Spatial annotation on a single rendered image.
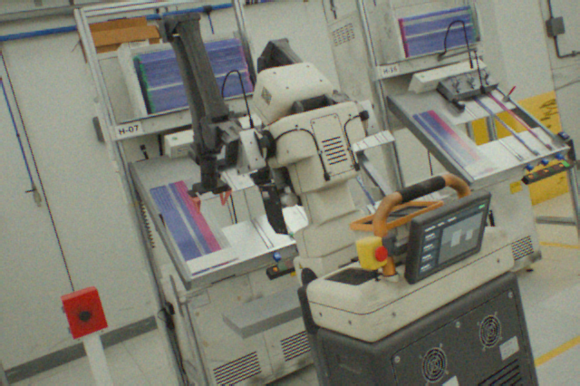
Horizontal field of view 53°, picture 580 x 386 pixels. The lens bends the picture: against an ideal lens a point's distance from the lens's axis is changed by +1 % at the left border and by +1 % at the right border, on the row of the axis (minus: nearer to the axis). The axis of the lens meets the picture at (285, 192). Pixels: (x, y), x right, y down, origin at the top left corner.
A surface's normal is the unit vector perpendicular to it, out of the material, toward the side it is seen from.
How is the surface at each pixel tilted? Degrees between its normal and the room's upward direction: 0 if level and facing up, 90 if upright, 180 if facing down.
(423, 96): 44
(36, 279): 90
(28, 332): 90
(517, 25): 90
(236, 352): 90
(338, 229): 82
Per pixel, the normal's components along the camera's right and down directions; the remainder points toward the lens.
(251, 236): 0.11, -0.69
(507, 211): 0.43, 0.01
